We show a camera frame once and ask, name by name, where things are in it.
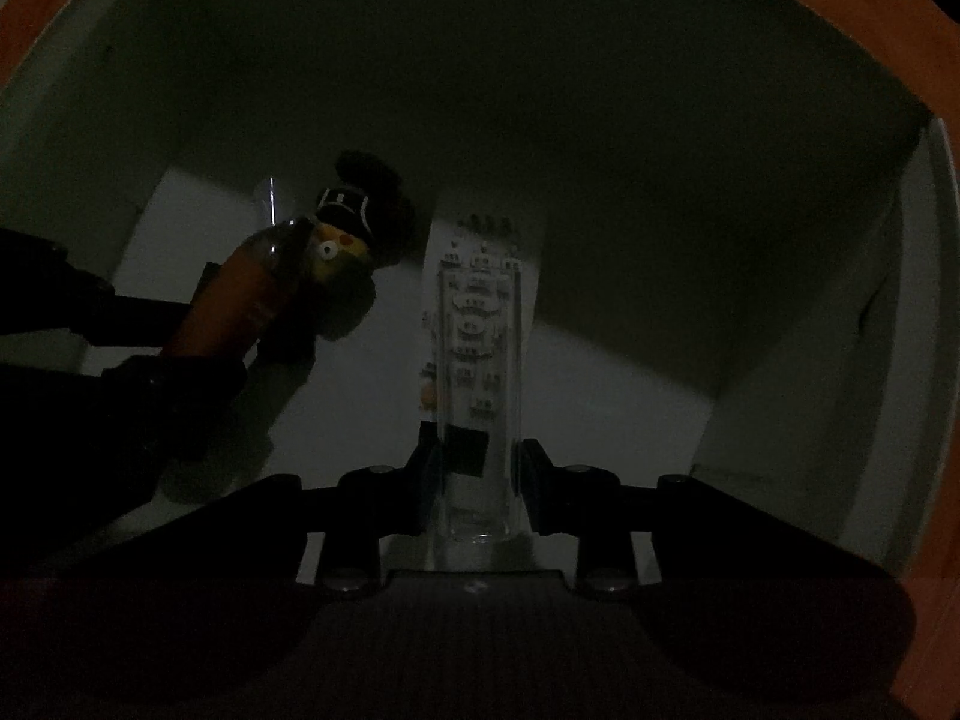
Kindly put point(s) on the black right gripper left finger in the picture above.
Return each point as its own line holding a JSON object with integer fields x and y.
{"x": 367, "y": 505}

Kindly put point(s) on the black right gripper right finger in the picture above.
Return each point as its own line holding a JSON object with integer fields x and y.
{"x": 594, "y": 506}

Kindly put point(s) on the clear vial black cap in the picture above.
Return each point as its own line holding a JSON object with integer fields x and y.
{"x": 268, "y": 200}

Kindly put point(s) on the dark bee plush toy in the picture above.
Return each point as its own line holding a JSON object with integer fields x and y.
{"x": 360, "y": 225}

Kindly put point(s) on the brown lip balm tube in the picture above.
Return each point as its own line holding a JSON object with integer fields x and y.
{"x": 234, "y": 309}

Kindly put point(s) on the open cardboard box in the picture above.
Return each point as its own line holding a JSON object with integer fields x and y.
{"x": 723, "y": 191}

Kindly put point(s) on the red table cloth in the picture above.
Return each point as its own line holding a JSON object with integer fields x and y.
{"x": 919, "y": 44}

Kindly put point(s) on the clear plastic tube case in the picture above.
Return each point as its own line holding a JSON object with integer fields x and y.
{"x": 478, "y": 349}

